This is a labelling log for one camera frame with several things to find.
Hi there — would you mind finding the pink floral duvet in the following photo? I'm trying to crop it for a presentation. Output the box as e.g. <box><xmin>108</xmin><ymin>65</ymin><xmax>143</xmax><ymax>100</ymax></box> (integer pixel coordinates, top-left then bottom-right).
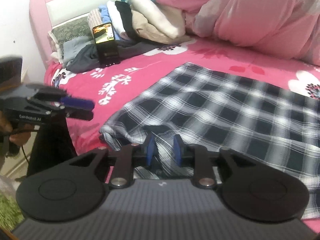
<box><xmin>156</xmin><ymin>0</ymin><xmax>319</xmax><ymax>65</ymax></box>

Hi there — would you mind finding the person's left hand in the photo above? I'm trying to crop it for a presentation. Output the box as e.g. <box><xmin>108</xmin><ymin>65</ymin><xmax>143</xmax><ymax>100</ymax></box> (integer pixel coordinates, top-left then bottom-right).
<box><xmin>0</xmin><ymin>112</ymin><xmax>35</xmax><ymax>146</ymax></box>

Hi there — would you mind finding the beige folded garment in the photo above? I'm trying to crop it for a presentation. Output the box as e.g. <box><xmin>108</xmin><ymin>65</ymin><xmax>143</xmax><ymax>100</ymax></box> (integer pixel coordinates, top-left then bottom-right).
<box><xmin>131</xmin><ymin>10</ymin><xmax>191</xmax><ymax>44</ymax></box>

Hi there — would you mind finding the dark grey garment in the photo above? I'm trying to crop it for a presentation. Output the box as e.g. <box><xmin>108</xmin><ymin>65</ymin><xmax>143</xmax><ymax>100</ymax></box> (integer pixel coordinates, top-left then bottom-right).
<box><xmin>66</xmin><ymin>41</ymin><xmax>164</xmax><ymax>74</ymax></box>

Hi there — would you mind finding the black white plaid shirt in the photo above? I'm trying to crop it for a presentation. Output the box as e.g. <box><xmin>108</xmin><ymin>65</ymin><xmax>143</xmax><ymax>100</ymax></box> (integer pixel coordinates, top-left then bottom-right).
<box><xmin>100</xmin><ymin>63</ymin><xmax>319</xmax><ymax>219</ymax></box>

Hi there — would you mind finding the blue cloth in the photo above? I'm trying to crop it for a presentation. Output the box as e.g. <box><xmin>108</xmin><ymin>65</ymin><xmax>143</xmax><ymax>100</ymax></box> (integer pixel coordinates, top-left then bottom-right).
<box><xmin>98</xmin><ymin>5</ymin><xmax>112</xmax><ymax>23</ymax></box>

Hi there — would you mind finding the pink floral bed sheet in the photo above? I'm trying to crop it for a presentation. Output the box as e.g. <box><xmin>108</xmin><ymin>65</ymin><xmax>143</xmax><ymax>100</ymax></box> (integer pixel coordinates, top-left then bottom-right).
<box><xmin>43</xmin><ymin>36</ymin><xmax>320</xmax><ymax>234</ymax></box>

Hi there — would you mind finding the pink white headboard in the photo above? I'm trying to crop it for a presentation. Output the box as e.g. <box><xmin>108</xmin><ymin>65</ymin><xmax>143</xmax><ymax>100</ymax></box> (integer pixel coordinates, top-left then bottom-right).
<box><xmin>29</xmin><ymin>0</ymin><xmax>117</xmax><ymax>66</ymax></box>

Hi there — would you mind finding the green floral pillow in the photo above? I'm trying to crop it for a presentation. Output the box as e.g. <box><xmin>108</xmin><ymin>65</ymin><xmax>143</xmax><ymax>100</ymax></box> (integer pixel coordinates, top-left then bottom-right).
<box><xmin>48</xmin><ymin>14</ymin><xmax>92</xmax><ymax>63</ymax></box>

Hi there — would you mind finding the smartphone on black stand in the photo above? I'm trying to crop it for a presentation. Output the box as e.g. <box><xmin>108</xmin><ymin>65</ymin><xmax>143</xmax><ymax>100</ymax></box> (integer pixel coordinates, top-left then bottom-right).
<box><xmin>92</xmin><ymin>23</ymin><xmax>120</xmax><ymax>67</ymax></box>

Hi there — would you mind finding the white folded garment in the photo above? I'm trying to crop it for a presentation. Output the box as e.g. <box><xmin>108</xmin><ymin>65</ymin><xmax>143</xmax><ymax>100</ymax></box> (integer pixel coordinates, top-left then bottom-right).
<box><xmin>127</xmin><ymin>0</ymin><xmax>185</xmax><ymax>39</ymax></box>

